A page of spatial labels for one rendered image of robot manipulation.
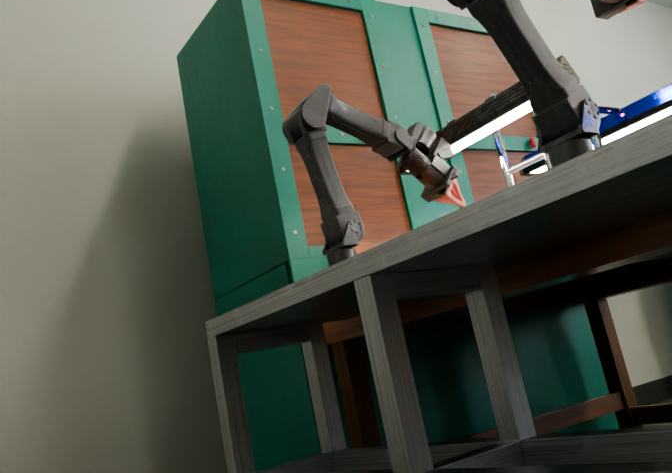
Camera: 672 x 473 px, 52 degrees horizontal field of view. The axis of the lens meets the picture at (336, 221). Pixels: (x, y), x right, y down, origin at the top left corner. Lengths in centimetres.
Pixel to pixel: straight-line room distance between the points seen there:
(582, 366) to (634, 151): 202
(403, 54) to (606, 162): 183
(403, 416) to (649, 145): 55
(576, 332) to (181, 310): 149
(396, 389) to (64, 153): 183
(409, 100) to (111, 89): 115
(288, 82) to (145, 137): 77
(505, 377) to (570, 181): 51
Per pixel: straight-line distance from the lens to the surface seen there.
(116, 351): 250
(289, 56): 227
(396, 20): 265
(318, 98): 154
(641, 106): 224
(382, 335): 108
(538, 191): 86
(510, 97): 179
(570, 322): 276
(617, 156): 80
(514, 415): 126
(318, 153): 150
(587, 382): 277
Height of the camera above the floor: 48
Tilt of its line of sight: 13 degrees up
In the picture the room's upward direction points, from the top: 12 degrees counter-clockwise
